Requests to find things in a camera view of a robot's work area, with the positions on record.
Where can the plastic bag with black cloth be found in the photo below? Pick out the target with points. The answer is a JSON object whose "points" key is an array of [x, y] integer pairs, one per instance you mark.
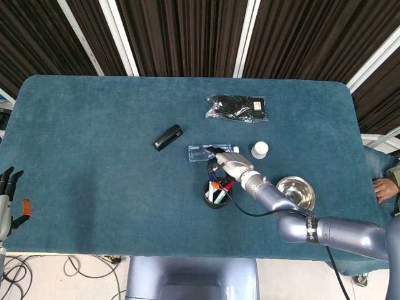
{"points": [[237, 107]]}

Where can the stainless steel bowl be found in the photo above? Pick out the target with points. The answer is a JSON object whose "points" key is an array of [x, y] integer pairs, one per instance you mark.
{"points": [[297, 192]]}

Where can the small white plastic jar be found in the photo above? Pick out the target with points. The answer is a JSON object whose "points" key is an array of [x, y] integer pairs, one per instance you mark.
{"points": [[260, 150]]}

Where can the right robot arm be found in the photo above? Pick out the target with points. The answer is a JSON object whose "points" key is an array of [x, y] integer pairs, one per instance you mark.
{"points": [[343, 234]]}

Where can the bystander bare hand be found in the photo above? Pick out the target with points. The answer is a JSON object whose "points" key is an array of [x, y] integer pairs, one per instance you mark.
{"points": [[385, 189]]}

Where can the blue grey robot torso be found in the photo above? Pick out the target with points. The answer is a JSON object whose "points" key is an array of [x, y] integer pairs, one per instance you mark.
{"points": [[190, 278]]}

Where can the clear plastic box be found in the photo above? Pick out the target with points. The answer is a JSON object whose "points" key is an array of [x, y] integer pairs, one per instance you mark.
{"points": [[197, 153]]}

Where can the bystander blue jeans leg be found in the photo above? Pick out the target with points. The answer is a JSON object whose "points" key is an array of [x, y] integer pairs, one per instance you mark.
{"points": [[376, 164]]}

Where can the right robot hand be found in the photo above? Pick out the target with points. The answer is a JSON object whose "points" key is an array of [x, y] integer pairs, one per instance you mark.
{"points": [[236, 165]]}

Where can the dark brown pleated curtain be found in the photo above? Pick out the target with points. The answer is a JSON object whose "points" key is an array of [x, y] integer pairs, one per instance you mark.
{"points": [[187, 31]]}

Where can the blue velvet tablecloth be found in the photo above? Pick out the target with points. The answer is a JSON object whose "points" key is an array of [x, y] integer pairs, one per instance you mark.
{"points": [[109, 187]]}

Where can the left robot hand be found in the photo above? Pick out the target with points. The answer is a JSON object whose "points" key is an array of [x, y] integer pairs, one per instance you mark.
{"points": [[4, 212]]}

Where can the black capped whiteboard marker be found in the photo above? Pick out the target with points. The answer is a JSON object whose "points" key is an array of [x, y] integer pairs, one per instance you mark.
{"points": [[214, 195]]}

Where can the black pen cup with markers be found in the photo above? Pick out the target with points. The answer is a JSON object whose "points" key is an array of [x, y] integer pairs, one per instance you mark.
{"points": [[207, 201]]}

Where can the white partition post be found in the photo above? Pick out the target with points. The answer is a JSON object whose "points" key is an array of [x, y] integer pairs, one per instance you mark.
{"points": [[375, 59], [247, 37], [81, 40], [120, 37]]}

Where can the black stapler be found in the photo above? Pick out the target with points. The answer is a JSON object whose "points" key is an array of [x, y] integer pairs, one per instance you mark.
{"points": [[168, 138]]}

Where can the blue capped whiteboard marker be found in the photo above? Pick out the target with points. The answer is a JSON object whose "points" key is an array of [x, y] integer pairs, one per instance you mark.
{"points": [[212, 180]]}

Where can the white metal frame base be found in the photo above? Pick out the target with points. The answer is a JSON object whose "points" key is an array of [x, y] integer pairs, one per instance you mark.
{"points": [[379, 142]]}

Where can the red capped whiteboard marker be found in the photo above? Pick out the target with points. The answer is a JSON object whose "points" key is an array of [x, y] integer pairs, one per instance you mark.
{"points": [[222, 195]]}

